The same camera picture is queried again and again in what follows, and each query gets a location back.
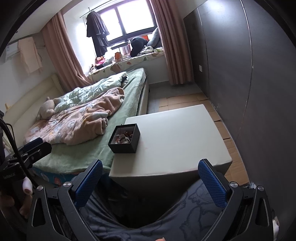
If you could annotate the green bed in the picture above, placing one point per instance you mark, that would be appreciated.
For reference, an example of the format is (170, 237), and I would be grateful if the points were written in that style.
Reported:
(97, 146)

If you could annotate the orange paper bag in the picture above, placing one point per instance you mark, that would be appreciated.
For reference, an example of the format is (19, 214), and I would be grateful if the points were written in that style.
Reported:
(118, 56)

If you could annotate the hanging black clothes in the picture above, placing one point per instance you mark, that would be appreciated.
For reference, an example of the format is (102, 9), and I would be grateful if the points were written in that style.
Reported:
(97, 30)

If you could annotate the black jewelry box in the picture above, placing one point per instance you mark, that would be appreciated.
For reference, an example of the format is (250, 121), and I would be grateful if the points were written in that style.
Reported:
(124, 148)

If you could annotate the black bag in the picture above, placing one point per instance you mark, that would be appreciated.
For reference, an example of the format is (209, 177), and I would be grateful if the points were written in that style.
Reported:
(137, 45)

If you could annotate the pink curtain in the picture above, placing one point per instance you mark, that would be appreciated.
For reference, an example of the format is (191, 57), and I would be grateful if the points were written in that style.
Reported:
(173, 41)
(67, 51)

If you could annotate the window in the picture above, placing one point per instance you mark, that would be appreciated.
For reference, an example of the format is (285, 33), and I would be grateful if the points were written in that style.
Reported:
(134, 18)

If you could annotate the dark grey wardrobe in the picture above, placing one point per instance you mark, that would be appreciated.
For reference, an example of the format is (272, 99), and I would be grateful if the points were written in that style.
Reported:
(242, 81)

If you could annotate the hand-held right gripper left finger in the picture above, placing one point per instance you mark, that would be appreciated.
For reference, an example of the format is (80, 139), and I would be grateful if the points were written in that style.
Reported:
(90, 183)

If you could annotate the white air conditioner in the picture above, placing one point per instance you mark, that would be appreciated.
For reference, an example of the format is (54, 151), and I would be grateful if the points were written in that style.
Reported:
(13, 49)

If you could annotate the floral window seat cushion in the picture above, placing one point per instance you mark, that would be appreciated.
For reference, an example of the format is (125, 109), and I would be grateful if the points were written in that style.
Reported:
(134, 61)

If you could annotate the pink fleece blanket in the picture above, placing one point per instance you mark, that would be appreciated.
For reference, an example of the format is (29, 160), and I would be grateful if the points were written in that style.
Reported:
(81, 120)

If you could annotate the person's left hand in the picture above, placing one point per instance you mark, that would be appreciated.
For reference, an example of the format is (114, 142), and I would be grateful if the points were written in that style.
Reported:
(27, 185)

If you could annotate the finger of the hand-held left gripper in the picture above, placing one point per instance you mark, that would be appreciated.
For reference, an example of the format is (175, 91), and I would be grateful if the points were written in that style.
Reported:
(33, 142)
(39, 151)

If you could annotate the pink plush toy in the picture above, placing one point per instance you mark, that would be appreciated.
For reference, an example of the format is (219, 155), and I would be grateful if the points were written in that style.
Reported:
(100, 60)

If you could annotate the beige teddy bear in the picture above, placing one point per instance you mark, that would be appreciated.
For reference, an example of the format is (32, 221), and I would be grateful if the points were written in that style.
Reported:
(46, 109)

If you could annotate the hanging pink cloth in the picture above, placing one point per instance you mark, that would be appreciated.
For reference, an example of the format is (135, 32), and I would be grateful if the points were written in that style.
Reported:
(30, 55)

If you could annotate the green floral quilt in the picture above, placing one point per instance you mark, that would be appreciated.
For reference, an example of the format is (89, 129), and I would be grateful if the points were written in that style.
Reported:
(92, 90)

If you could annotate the cream bed headboard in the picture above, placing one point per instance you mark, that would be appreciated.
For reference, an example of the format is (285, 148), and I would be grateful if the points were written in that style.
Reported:
(30, 102)

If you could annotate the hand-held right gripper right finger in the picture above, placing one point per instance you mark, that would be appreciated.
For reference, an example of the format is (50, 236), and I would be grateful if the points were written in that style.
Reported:
(212, 183)

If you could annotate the grey pillow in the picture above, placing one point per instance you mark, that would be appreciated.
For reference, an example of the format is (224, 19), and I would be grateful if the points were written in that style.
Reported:
(153, 38)

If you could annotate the grey printed pants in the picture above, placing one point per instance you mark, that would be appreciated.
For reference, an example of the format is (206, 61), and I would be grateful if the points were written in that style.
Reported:
(185, 213)

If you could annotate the white low table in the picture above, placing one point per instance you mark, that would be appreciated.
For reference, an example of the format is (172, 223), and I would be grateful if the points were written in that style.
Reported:
(173, 139)

